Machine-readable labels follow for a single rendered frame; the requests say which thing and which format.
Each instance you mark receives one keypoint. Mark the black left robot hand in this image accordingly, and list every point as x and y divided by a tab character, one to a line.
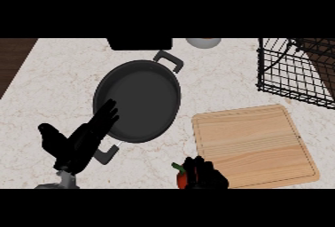
80	139

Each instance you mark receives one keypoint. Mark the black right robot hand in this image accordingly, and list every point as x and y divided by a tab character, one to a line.
204	176

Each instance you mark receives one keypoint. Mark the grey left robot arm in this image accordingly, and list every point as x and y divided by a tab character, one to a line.
61	181

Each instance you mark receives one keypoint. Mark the pale wooden cutting board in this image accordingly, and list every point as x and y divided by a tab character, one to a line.
257	144

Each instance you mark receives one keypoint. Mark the black appliance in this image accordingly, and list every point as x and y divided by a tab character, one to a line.
139	43

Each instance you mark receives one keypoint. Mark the pale grey bowl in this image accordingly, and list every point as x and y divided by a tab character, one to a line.
202	42

